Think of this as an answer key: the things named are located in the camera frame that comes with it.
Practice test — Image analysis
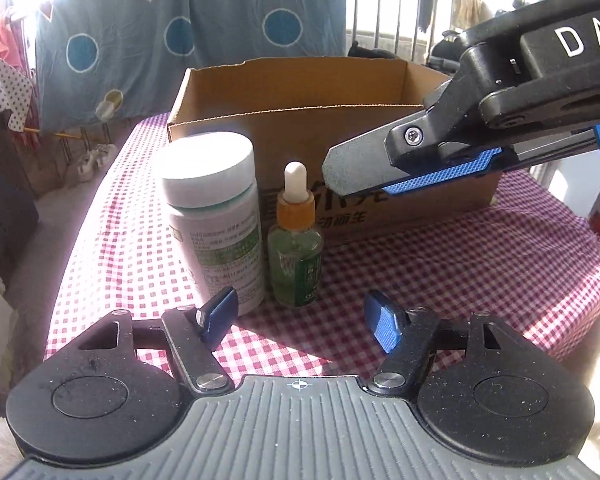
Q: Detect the green dropper bottle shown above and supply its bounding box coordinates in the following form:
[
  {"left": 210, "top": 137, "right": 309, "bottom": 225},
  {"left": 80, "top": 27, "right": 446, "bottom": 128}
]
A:
[{"left": 268, "top": 162, "right": 324, "bottom": 309}]

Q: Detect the white pill bottle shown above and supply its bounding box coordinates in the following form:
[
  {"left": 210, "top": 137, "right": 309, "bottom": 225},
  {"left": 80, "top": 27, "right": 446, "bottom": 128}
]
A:
[{"left": 154, "top": 131, "right": 265, "bottom": 315}]

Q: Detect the brown cardboard box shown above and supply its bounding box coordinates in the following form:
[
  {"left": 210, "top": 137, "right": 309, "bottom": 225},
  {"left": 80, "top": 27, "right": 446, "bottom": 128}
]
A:
[{"left": 168, "top": 58, "right": 501, "bottom": 245}]

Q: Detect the purple checkered tablecloth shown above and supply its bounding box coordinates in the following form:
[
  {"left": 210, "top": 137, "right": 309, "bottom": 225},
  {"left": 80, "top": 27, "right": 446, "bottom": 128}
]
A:
[{"left": 46, "top": 115, "right": 600, "bottom": 380}]

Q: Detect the white sneaker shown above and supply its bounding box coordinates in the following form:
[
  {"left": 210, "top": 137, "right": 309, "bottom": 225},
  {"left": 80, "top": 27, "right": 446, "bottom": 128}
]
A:
[
  {"left": 94, "top": 144, "right": 119, "bottom": 169},
  {"left": 76, "top": 151, "right": 96, "bottom": 183}
]

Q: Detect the blue patterned bedsheet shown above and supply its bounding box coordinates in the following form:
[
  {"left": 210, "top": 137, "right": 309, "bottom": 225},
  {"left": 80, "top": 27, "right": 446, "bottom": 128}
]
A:
[{"left": 34, "top": 0, "right": 347, "bottom": 133}]

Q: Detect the polka dot white cloth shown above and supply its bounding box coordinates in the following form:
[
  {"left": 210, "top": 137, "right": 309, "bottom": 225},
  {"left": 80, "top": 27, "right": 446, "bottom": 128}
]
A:
[{"left": 0, "top": 58, "right": 33, "bottom": 132}]

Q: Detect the red pink clothing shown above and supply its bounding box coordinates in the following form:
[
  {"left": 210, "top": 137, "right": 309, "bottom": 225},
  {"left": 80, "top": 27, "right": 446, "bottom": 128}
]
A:
[{"left": 0, "top": 6, "right": 30, "bottom": 77}]

